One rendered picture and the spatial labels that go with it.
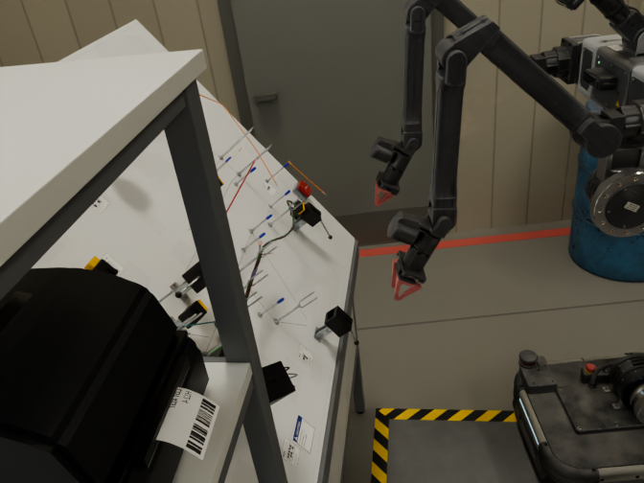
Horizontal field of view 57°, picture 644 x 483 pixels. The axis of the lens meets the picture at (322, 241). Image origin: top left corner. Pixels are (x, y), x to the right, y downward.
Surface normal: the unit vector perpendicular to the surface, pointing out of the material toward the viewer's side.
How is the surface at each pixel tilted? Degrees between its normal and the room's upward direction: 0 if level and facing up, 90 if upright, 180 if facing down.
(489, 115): 90
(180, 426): 31
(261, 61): 90
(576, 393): 0
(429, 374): 0
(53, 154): 0
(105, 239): 54
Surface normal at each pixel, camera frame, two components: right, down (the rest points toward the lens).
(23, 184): -0.11, -0.85
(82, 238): 0.72, -0.53
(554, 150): 0.02, 0.52
